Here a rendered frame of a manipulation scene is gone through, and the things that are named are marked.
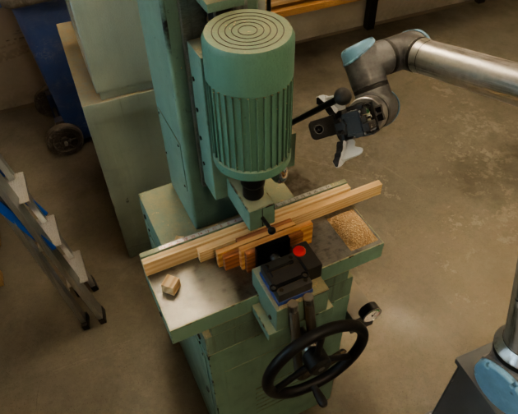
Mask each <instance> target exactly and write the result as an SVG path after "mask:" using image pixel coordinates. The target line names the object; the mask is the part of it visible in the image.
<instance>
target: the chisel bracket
mask: <svg viewBox="0 0 518 414"><path fill-rule="evenodd" d="M227 188H228V197H229V198H230V199H231V201H232V203H233V204H234V207H235V208H236V210H237V211H238V213H239V214H240V216H241V217H242V219H243V221H244V222H245V224H246V225H247V227H248V229H249V230H250V231H252V230H255V229H257V228H261V227H263V226H265V224H264V223H263V222H262V220H261V217H263V216H264V217H265V218H266V220H267V221H268V223H273V222H274V221H275V203H274V201H273V200H272V199H271V197H270V196H269V195H268V193H267V192H266V190H265V188H264V195H263V197H262V198H261V199H259V200H247V199H246V198H244V196H243V186H242V184H241V182H240V181H239V180H236V179H233V178H231V177H227Z"/></svg>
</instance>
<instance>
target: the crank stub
mask: <svg viewBox="0 0 518 414"><path fill-rule="evenodd" d="M311 389H312V392H313V395H314V397H315V399H316V401H317V403H318V405H319V406H320V407H322V408H324V407H326V406H327V404H328V401H327V399H326V397H325V395H324V394H323V393H322V391H321V390H320V389H319V388H318V387H317V385H316V384H314V385H313V386H312V387H311Z"/></svg>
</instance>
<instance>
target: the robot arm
mask: <svg viewBox="0 0 518 414"><path fill-rule="evenodd" d="M341 58H342V61H343V67H345V70H346V73H347V76H348V78H349V83H350V85H351V88H352V91H353V93H354V97H355V101H353V102H352V103H351V105H350V106H349V107H347V108H345V105H344V106H341V105H339V104H335V105H333V106H331V107H329V108H327V109H326V112H327V113H328V114H329V115H330V116H327V117H322V118H319V119H317V120H313V121H310V122H309V123H308V128H309V131H310V134H311V137H312V138H313V139H314V140H320V139H322V138H325V137H328V136H333V135H337V137H338V139H339V140H340V141H338V142H337V144H336V153H335V158H334V160H333V164H334V165H335V167H336V168H339V167H341V166H342V165H343V164H344V163H345V161H347V160H349V159H352V158H354V157H357V156H359V155H360V154H361V153H362V152H363V148H361V147H357V146H355V140H353V138H354V137H355V138H359V137H364V136H370V135H375V133H376V132H378V131H380V129H381V128H383V127H386V126H388V125H390V124H391V123H392V122H393V121H394V120H395V119H396V117H397V116H398V114H399V111H400V101H399V99H398V97H397V96H396V94H395V93H394V92H392V91H391V87H390V85H389V82H388V79H387V77H386V75H390V74H392V73H395V72H397V71H401V70H406V71H410V72H413V73H415V74H421V75H424V76H428V77H431V78H433V79H435V80H438V81H442V82H445V83H447V84H450V85H454V86H457V87H460V88H462V89H465V90H469V91H472V92H475V93H477V94H481V95H483V96H486V97H489V98H491V99H495V100H498V101H501V102H503V103H506V104H510V105H513V106H516V107H518V62H513V61H510V60H506V59H503V58H499V57H494V56H491V55H487V54H484V53H479V52H475V51H472V50H469V49H466V48H460V47H456V46H454V45H450V44H444V43H442V42H438V41H435V40H431V39H430V37H429V36H428V34H427V33H426V32H424V31H423V30H419V29H414V30H406V31H404V32H402V33H400V34H396V35H393V36H391V37H388V38H385V39H380V40H378V41H375V39H374V38H373V37H370V38H367V39H365V40H362V41H360V42H358V43H356V44H354V45H352V46H350V47H348V48H347V49H345V50H344V51H343V52H342V53H341ZM474 375H475V379H476V380H477V383H478V385H479V387H480V388H481V389H482V391H483V393H484V394H485V395H486V396H487V398H488V399H489V400H490V401H491V402H492V403H493V404H494V405H495V406H496V407H497V408H498V409H500V410H501V411H502V412H504V413H506V414H518V259H517V263H516V271H515V277H514V281H513V286H512V290H511V299H510V304H509V308H508V313H507V318H506V324H504V325H503V326H501V327H500V328H499V329H498V330H497V331H496V333H495V334H494V337H493V346H492V351H491V352H490V353H489V354H488V355H487V356H486V357H484V358H481V359H480V360H479V362H477V363H476V365H475V367H474Z"/></svg>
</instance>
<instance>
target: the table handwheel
mask: <svg viewBox="0 0 518 414"><path fill-rule="evenodd" d="M348 331H351V332H355V333H357V339H356V341H355V343H354V345H353V346H352V347H351V349H350V350H349V351H348V352H347V353H345V354H340V355H330V356H328V355H327V354H326V351H325V350H324V348H323V344H324V342H325V338H326V337H329V336H331V335H333V334H338V333H342V332H348ZM300 334H301V336H300V337H299V338H297V339H295V340H294V341H293V342H292V343H290V344H289V345H288V346H286V347H285V348H284V349H283V350H282V351H280V352H279V353H278V354H277V355H276V356H275V358H274V359H273V360H272V361H271V363H270V364H269V365H268V366H267V368H266V370H265V372H264V374H263V376H262V381H261V386H262V389H263V391H264V392H265V394H266V395H267V396H269V397H271V398H275V399H288V398H296V397H298V396H301V395H304V394H306V393H310V392H312V389H311V387H312V386H313V385H314V384H316V385H317V387H318V388H320V387H321V386H323V385H325V384H327V383H329V382H330V381H332V380H333V379H334V378H336V377H337V376H338V375H340V374H341V373H343V372H344V371H345V370H347V369H348V368H349V367H350V366H351V365H352V364H353V363H354V362H355V361H356V360H357V359H358V357H359V356H360V355H361V354H362V352H363V350H364V348H365V347H366V345H367V343H368V336H369V333H368V328H367V327H366V325H365V324H364V323H362V322H361V321H358V320H352V319H346V320H336V321H332V322H330V323H327V324H323V325H321V326H318V327H316V328H315V329H312V330H310V331H308V332H307V330H306V329H305V327H304V326H303V327H300ZM315 342H317V345H316V344H315ZM301 351H303V357H302V361H303V364H304V365H303V366H301V367H300V368H299V369H297V370H296V371H295V372H294V373H293V374H292V375H290V376H289V377H287V378H286V379H284V380H282V381H281V382H279V383H278V384H277V385H276V386H274V380H275V377H276V376H277V374H278V373H279V372H280V370H281V369H282V368H283V367H284V365H285V364H286V363H287V362H289V361H290V360H291V359H292V358H293V357H295V356H296V355H297V354H298V353H300V352H301ZM334 361H338V362H337V363H335V364H334V365H333V366H332V367H331V368H329V367H330V366H331V363H332V362H334ZM307 372H309V374H310V375H317V376H316V377H314V378H312V379H310V380H308V381H306V382H303V383H301V384H297V385H294V386H290V387H286V386H288V385H289V384H291V383H292V382H293V381H295V380H296V379H297V378H299V377H300V376H302V375H304V374H305V373H307Z"/></svg>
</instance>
